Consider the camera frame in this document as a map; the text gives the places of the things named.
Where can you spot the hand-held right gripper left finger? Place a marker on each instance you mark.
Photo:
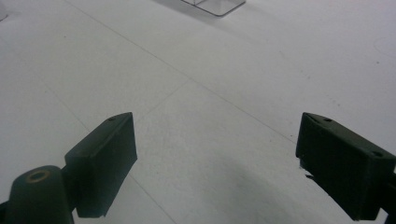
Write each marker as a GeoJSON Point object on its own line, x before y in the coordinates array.
{"type": "Point", "coordinates": [102, 165]}

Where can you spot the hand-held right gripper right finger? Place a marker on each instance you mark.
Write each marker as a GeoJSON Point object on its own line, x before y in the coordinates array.
{"type": "Point", "coordinates": [345, 168]}

